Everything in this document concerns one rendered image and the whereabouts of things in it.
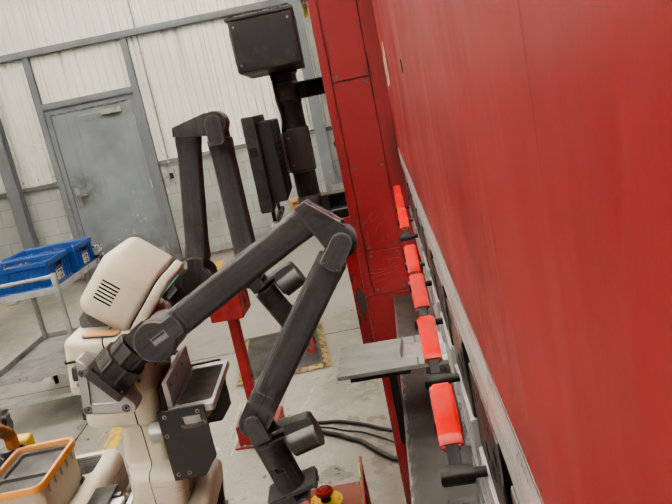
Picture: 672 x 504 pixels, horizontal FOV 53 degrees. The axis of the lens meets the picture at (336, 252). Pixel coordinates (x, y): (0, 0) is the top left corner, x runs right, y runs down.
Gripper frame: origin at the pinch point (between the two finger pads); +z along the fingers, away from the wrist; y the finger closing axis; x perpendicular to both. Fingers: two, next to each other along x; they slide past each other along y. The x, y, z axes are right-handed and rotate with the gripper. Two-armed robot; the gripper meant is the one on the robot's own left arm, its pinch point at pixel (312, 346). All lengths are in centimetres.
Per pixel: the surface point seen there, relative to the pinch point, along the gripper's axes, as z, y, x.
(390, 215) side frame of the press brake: -1, 68, -36
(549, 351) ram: -37, -144, -40
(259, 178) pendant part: -39, 84, -6
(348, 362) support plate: 3.6, -16.6, -7.9
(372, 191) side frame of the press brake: -12, 69, -36
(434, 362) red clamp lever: -15, -90, -31
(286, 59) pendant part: -66, 86, -41
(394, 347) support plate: 8.8, -13.0, -18.1
